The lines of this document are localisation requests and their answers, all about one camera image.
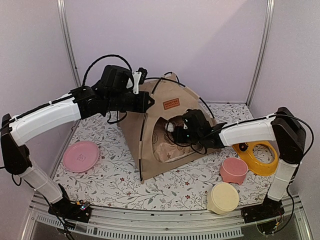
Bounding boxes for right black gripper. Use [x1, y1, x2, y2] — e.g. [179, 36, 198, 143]
[170, 127, 202, 147]

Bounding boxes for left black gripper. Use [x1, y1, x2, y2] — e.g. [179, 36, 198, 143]
[106, 90, 154, 113]

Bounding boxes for black tent pole long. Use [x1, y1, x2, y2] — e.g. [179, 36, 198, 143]
[137, 80, 163, 183]

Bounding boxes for beige fabric pet tent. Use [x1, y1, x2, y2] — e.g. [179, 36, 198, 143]
[117, 72, 217, 182]

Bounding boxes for white pet cushion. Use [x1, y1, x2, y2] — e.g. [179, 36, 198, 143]
[152, 116, 194, 163]

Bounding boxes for pink footed pet bowl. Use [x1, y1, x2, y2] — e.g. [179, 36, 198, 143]
[219, 157, 249, 185]

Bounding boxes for yellow double bowl holder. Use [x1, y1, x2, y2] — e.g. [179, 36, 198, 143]
[232, 141, 279, 177]

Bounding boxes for cream footed pet bowl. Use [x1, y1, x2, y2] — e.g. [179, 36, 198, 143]
[206, 182, 240, 215]

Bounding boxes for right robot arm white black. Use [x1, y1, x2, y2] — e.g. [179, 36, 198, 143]
[172, 107, 307, 223]

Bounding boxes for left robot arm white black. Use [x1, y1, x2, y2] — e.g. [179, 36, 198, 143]
[0, 65, 155, 222]

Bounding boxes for pink round plate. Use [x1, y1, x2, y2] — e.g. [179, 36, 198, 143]
[62, 141, 100, 173]

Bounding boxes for floral patterned table mat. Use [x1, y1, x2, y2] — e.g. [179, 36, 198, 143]
[48, 101, 283, 211]

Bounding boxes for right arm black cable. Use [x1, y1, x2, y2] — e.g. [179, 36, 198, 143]
[166, 117, 226, 156]

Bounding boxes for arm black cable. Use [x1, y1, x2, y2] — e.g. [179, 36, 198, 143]
[81, 54, 133, 87]
[166, 117, 226, 156]

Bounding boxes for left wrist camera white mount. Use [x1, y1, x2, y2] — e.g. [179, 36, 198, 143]
[132, 67, 148, 95]

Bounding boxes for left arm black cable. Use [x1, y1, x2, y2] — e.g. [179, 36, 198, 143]
[81, 54, 133, 87]

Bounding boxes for left aluminium frame post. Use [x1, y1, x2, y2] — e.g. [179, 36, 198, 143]
[56, 0, 87, 107]

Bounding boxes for aluminium frame post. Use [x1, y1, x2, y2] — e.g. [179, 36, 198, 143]
[56, 0, 87, 107]
[245, 0, 275, 108]

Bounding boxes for front aluminium rail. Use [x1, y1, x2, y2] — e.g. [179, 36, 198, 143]
[21, 194, 317, 240]

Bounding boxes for right aluminium frame post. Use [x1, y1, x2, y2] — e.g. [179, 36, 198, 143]
[245, 0, 275, 108]

